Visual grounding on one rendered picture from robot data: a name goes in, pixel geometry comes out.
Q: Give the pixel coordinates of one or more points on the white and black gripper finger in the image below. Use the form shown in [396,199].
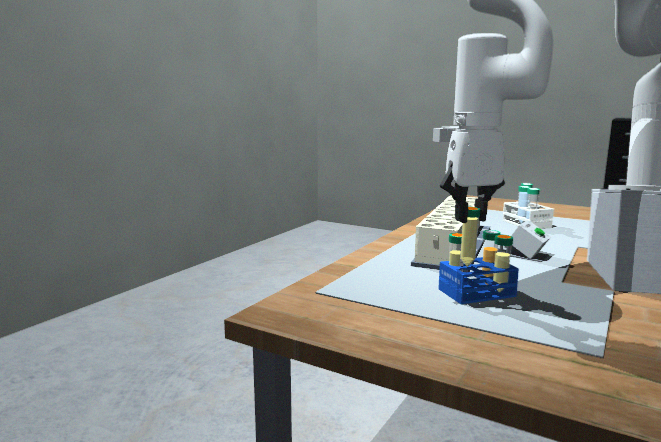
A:
[459,194]
[484,195]

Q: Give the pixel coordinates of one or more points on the blue tube rack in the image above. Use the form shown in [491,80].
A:
[456,285]

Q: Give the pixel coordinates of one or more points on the white bucket adapter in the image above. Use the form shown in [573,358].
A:
[442,214]
[449,206]
[470,200]

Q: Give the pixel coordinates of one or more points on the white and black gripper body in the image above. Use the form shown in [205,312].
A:
[478,158]

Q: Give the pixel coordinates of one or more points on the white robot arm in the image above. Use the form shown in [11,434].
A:
[487,75]

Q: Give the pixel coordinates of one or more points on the green-capped tube with orange cap dot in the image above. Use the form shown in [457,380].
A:
[455,249]
[502,257]

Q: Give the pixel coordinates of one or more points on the grey table surface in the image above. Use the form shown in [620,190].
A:
[545,310]

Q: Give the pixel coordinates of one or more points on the cream bucket adapter with holes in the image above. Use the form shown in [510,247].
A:
[432,240]

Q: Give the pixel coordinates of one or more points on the green-capped tube with orange label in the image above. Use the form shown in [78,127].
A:
[469,236]

